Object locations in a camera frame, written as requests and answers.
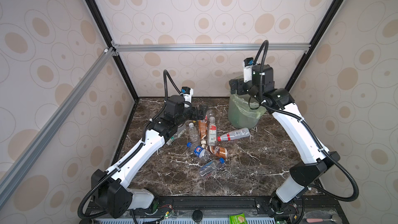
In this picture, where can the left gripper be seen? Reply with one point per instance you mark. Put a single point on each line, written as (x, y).
(200, 114)

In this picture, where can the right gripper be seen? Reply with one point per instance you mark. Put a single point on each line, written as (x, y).
(240, 82)

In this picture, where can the orange label tea bottle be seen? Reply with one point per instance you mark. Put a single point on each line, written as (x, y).
(203, 129)

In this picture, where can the red white label bottle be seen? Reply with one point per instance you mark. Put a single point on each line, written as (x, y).
(212, 132)

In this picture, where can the brown label bottle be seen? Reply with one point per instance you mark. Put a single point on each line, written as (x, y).
(217, 151)

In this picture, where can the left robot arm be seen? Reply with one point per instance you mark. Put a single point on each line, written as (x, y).
(110, 192)

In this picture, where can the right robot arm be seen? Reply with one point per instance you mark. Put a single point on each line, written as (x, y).
(258, 83)

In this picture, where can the green lined mesh waste bin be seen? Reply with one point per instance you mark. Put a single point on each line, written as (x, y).
(242, 113)

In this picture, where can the small clear plain bottle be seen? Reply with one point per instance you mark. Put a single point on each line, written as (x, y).
(194, 135)

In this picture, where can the green cap clear bottle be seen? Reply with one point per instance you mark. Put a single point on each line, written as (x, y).
(178, 134)

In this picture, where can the blue cap round-label bottle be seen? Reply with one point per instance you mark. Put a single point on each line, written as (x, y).
(199, 152)

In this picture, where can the red cap lying bottle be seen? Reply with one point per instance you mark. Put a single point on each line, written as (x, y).
(235, 135)

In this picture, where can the crushed blue cap bottle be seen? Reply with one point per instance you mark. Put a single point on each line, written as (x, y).
(211, 167)

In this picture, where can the black round knob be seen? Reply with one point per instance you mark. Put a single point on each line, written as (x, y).
(197, 216)

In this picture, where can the green snack packet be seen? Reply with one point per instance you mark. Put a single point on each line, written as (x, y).
(238, 219)

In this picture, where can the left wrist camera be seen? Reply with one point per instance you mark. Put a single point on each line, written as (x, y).
(187, 93)

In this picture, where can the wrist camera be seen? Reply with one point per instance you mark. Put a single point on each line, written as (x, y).
(187, 93)
(248, 63)

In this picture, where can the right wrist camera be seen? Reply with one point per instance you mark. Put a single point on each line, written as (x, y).
(248, 63)

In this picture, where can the horizontal aluminium rail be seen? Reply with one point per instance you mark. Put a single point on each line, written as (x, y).
(208, 47)

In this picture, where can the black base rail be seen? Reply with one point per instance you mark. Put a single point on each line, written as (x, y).
(216, 210)

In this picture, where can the pink handled tool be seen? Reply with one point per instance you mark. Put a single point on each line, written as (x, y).
(335, 219)

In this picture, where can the left diagonal aluminium rail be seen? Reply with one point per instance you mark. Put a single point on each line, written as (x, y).
(30, 155)

